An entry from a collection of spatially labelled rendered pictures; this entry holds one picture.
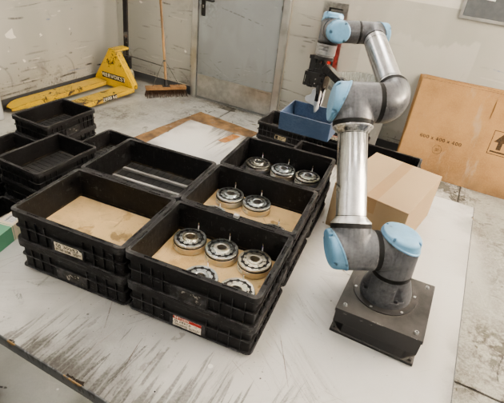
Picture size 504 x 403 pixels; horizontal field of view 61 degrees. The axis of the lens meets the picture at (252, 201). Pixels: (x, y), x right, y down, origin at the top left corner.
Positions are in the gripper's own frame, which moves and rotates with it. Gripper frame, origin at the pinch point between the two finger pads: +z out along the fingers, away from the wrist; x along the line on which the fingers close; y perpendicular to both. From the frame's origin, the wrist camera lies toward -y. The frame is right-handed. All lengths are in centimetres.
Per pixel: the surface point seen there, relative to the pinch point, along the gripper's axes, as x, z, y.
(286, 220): 32.9, 33.7, -8.6
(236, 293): 84, 31, -17
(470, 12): -244, -52, -28
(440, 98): -237, 15, -29
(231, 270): 67, 38, -6
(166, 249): 71, 39, 15
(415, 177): -17.1, 20.0, -42.5
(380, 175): -9.2, 21.0, -29.7
